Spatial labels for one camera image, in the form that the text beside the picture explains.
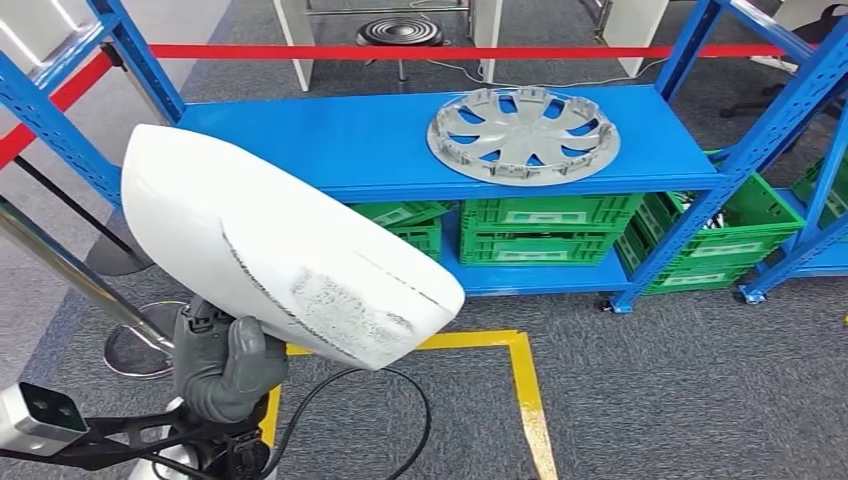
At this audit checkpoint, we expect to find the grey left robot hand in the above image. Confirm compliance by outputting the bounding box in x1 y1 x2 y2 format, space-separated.
172 296 290 425

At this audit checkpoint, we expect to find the white curved car body part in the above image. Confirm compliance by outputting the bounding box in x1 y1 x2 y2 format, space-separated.
121 123 466 371

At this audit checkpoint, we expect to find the blue metal shelf rack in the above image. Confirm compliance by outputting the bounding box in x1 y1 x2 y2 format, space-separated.
0 0 848 314
738 99 848 306

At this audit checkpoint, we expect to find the black pole stand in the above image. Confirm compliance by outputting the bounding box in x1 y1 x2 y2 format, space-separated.
11 155 158 278

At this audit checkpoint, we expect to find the chrome stanchion with round base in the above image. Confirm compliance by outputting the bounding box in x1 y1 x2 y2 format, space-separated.
0 197 188 381

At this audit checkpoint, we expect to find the red barrier belt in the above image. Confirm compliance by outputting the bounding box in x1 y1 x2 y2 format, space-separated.
148 42 817 61
0 51 115 171

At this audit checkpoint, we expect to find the black round stool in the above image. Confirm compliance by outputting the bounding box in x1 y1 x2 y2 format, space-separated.
355 16 446 84

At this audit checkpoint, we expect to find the silver wheel hubcap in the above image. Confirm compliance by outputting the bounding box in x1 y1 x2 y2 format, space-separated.
425 86 622 187

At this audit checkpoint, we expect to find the white power strip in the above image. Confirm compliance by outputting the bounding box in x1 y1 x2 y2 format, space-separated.
751 54 800 74

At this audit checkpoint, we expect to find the black office chair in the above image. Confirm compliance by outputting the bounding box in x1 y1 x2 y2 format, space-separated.
718 3 848 122

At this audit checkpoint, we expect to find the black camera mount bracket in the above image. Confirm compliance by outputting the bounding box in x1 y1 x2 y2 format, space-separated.
0 402 220 480

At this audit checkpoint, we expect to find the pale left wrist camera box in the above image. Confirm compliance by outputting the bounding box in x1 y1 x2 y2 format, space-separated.
0 382 89 458

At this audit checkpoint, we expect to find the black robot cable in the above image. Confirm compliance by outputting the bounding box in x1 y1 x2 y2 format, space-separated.
261 366 433 480

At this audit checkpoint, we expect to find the grey stanchion post black head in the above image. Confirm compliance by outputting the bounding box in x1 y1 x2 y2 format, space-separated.
99 41 168 127

